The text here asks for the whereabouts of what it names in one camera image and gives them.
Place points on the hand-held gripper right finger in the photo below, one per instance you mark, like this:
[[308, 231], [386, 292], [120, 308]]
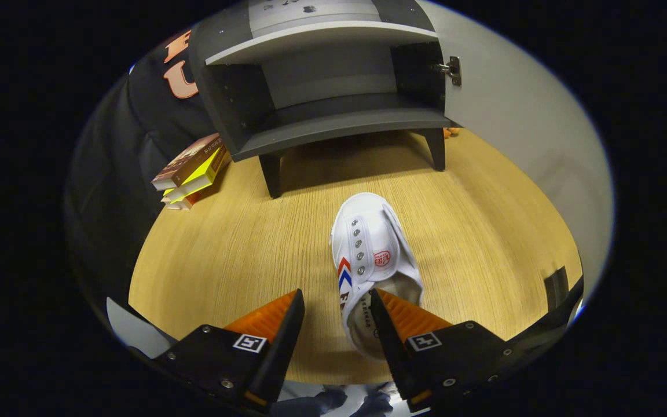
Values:
[[388, 341]]

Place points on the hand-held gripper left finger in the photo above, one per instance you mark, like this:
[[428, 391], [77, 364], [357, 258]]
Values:
[[284, 347]]

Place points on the white canvas shoe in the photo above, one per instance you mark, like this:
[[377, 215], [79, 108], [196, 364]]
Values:
[[368, 237]]

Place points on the grey shoe cabinet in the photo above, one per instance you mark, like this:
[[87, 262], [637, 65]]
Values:
[[333, 119]]

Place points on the beige shoe cabinet door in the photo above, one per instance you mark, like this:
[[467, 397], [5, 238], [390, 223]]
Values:
[[519, 116]]

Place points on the metal door hinge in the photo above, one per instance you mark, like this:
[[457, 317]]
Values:
[[452, 69]]

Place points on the person's dark leg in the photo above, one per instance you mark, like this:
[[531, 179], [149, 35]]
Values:
[[325, 399], [375, 404]]

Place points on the yellow book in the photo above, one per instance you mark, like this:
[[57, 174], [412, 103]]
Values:
[[200, 176]]

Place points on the brown book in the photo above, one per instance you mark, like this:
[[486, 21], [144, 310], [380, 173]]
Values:
[[186, 162]]

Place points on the black backdrop cloth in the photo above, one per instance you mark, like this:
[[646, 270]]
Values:
[[113, 174]]

